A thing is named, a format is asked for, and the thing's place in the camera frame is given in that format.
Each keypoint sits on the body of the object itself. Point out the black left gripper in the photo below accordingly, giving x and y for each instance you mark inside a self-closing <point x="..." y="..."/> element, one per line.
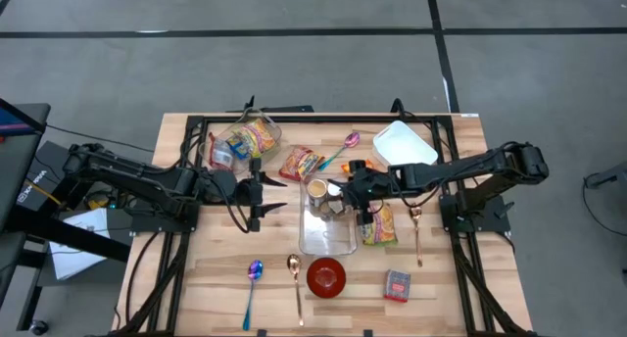
<point x="255" y="195"/>

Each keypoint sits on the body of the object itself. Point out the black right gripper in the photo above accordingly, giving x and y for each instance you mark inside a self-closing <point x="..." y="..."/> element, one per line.
<point x="374" y="185"/>

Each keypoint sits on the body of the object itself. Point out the orange brown snack packet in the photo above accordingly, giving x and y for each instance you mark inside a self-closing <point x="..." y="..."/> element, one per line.
<point x="336" y="207"/>

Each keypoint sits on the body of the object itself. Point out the tan lid can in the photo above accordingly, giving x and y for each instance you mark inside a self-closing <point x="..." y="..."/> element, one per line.
<point x="317" y="187"/>

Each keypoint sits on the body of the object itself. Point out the blue ramen packet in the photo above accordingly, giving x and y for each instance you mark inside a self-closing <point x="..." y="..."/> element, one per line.
<point x="239" y="147"/>

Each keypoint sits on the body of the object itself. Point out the green pink ramen packet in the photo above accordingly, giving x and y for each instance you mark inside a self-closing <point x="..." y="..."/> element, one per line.
<point x="257" y="136"/>

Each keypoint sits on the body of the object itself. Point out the iridescent blue spoon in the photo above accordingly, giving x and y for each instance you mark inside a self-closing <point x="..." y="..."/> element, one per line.
<point x="257" y="272"/>

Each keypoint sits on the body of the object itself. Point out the red grey small box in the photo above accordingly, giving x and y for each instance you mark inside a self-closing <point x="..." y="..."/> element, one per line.
<point x="397" y="285"/>

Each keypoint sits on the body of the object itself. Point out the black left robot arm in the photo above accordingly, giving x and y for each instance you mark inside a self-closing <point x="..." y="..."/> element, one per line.
<point x="137" y="175"/>

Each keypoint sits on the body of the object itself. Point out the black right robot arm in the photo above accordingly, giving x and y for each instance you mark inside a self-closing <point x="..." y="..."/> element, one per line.
<point x="465" y="170"/>

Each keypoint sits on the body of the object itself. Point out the orange ramen packet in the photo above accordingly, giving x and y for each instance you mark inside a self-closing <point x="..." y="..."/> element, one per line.
<point x="348" y="168"/>

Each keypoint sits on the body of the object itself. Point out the clear plastic bin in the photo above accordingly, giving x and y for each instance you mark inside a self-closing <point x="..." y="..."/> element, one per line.
<point x="325" y="239"/>
<point x="247" y="164"/>

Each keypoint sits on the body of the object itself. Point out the red yellow noodle packet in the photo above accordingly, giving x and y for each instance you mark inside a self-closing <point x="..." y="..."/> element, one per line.
<point x="382" y="229"/>

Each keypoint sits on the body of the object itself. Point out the pink teal spoon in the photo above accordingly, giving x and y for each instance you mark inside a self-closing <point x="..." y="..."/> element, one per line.
<point x="352" y="139"/>

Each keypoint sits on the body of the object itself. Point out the rose gold spoon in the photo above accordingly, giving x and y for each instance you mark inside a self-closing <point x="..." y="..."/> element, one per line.
<point x="416" y="212"/>
<point x="294" y="263"/>

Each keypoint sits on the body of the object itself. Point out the white plastic bin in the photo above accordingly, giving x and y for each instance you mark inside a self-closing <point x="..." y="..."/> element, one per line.
<point x="404" y="146"/>

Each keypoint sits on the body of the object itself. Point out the red black bowl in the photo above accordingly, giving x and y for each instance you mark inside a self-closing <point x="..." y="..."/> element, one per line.
<point x="326" y="277"/>

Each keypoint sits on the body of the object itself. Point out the black bar behind table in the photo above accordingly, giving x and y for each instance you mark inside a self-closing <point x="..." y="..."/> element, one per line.
<point x="289" y="109"/>

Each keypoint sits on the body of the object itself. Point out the black desk leg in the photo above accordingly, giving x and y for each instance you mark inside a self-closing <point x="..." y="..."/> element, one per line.
<point x="88" y="243"/>

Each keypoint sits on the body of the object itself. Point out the white paper sheet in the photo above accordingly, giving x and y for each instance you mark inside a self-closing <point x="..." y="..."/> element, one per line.
<point x="73" y="258"/>

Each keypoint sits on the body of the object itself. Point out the black box white lettering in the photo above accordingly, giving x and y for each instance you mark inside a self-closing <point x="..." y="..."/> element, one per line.
<point x="35" y="182"/>

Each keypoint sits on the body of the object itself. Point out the grey desk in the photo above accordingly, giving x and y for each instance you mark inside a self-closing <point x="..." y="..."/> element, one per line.
<point x="14" y="170"/>

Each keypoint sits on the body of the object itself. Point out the black caster wheel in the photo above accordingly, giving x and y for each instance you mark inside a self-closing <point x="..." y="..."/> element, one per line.
<point x="39" y="327"/>

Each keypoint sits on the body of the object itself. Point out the blue screen monitor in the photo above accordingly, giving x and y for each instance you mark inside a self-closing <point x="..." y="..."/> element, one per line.
<point x="12" y="124"/>

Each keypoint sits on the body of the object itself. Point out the grey chair base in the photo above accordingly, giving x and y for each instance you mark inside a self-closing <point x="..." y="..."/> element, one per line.
<point x="614" y="180"/>

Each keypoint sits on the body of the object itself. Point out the black metal frame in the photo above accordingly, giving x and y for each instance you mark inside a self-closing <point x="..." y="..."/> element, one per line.
<point x="318" y="118"/>

